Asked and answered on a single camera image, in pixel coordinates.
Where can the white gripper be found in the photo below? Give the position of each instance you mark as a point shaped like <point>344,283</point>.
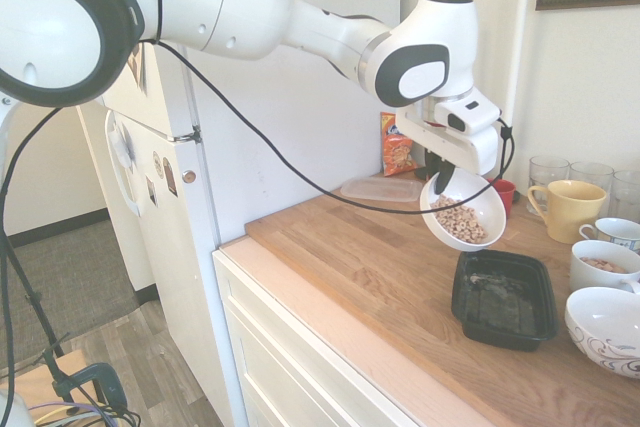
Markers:
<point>465,149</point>

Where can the plain white bowl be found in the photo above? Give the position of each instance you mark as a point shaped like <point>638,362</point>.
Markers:
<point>482,197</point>

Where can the square cereal pieces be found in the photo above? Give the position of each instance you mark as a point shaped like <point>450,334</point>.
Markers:
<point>605,265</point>

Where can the black candle holder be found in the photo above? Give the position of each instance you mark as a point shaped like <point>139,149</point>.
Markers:
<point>420,174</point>

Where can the orange snack bag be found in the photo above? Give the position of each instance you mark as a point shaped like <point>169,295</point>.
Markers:
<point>397,157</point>

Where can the clear plastic lid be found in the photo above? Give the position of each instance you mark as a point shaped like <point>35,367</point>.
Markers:
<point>380,189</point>

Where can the red mug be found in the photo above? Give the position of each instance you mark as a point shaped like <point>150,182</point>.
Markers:
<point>506,194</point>

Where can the clear drinking glass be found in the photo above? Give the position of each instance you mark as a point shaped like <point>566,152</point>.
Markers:
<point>592,173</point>
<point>627,197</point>
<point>547,172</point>

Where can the tall white taper candle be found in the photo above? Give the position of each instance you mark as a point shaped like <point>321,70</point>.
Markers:
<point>517,57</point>

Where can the black plastic food container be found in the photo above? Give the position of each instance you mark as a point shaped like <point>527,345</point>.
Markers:
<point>500,297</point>

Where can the white refrigerator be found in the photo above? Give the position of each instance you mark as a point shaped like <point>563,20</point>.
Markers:
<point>310,112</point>

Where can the yellow mug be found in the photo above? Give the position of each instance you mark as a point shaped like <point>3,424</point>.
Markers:
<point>575,212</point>

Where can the plain white cup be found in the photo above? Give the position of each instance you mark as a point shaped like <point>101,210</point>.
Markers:
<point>592,279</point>

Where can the white cup with blue pattern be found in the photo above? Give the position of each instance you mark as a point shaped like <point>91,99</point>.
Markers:
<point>617,237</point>

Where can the white bowl with swirl pattern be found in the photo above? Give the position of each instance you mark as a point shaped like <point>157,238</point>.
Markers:
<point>600,312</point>

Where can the white drawer cabinet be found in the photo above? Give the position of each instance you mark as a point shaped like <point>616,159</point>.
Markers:
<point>300,372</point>

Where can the arched brown fridge magnet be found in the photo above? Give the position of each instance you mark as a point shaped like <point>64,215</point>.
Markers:
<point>170,177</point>

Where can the round fridge magnet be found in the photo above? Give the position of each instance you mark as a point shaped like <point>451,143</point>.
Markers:
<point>158,164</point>

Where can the small photo fridge magnet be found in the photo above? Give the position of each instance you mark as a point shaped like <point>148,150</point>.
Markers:
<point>151,191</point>

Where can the large photo fridge magnet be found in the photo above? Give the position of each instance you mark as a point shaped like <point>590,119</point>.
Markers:
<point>140,72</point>

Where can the grey floor rug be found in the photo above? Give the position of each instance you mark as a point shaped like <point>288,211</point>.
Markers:
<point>65,277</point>

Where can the green clamp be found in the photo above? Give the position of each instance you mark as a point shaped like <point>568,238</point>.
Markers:
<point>107,382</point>

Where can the robot mounting table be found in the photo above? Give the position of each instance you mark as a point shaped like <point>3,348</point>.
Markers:
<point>35,372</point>

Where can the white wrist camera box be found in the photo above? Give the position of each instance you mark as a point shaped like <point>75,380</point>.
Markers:
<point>475,119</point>

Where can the black camera stand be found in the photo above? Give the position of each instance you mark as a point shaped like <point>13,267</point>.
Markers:
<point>35,302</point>

